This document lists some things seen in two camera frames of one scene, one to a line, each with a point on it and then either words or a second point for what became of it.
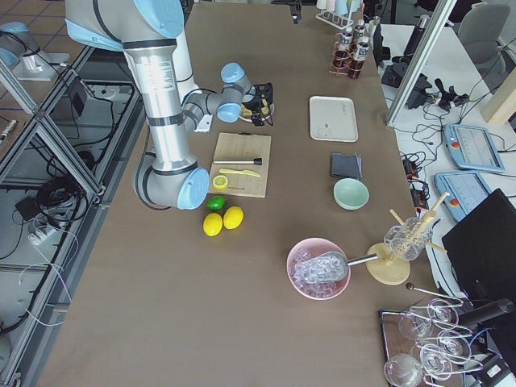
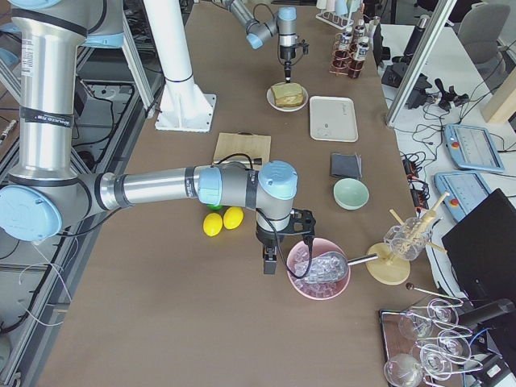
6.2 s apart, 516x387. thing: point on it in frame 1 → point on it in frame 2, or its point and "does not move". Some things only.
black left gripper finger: [295, 16] → [287, 52]
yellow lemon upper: [233, 217] does not move
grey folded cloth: [345, 164] does not move
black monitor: [481, 251] does not move
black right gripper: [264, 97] → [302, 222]
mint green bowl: [351, 194] does not move
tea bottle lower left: [356, 64] does not move
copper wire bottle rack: [340, 60] does not move
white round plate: [272, 112] → [271, 100]
